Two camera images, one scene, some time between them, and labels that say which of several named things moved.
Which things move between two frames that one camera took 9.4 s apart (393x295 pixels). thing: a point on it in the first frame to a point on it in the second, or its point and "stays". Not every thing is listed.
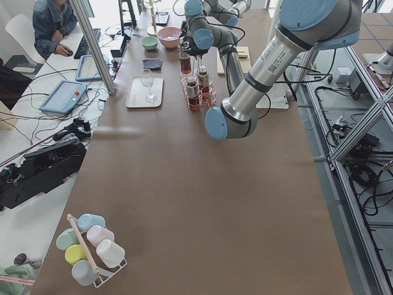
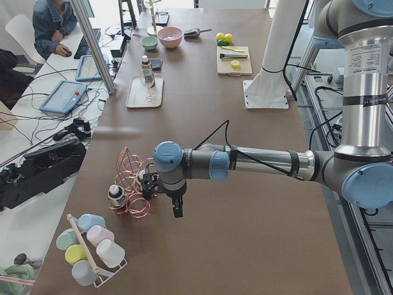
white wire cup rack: x=101 y=275 stays
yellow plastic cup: x=74 y=254 stays
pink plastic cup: x=96 y=233 stays
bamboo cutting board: x=244 y=56 stays
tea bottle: x=203 y=80 to x=116 y=195
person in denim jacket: x=52 y=20 stays
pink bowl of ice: x=169 y=37 stays
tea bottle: x=193 y=93 to x=140 y=178
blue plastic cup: x=85 y=220 stays
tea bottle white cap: x=185 y=59 to x=148 y=75
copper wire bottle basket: x=197 y=90 to x=128 y=167
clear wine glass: x=147 y=80 stays
